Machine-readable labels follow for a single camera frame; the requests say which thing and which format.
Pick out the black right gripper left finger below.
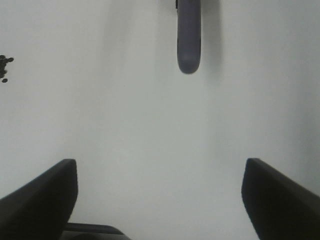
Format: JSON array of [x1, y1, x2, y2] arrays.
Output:
[[0, 159, 78, 240]]

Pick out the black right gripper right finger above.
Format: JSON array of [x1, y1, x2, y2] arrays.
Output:
[[241, 158, 320, 240]]

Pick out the pile of coffee beans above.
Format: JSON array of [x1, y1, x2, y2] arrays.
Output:
[[0, 55, 14, 83]]

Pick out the grey hand brush black bristles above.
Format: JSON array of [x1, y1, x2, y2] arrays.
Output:
[[176, 0, 202, 74]]

